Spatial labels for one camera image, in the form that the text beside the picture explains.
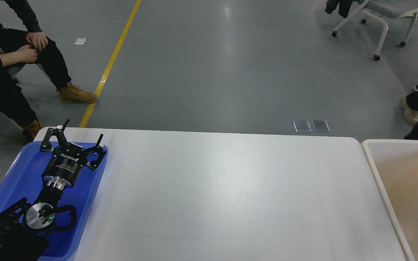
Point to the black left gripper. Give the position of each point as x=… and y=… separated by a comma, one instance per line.
x=67, y=160

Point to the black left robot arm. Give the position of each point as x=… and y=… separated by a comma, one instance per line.
x=46, y=196

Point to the seated person's right hand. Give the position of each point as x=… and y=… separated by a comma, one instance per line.
x=26, y=54

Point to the seated person's left hand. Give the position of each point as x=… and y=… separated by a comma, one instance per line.
x=38, y=40

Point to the tan work boot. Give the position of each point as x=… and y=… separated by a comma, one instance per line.
x=73, y=94
x=31, y=131

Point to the blue plastic tray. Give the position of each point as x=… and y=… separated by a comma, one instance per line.
x=23, y=179

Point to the white paper scrap on floor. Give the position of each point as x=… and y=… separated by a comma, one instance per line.
x=80, y=41

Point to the seated person in black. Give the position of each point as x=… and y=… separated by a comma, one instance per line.
x=12, y=101

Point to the metal floor plate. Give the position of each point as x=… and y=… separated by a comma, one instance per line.
x=302, y=126
x=321, y=126

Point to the dark jacket on chair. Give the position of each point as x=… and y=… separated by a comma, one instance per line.
x=343, y=7

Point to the white office chair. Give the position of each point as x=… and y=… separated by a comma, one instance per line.
x=377, y=9

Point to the white plastic bin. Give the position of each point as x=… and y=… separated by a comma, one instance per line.
x=394, y=165

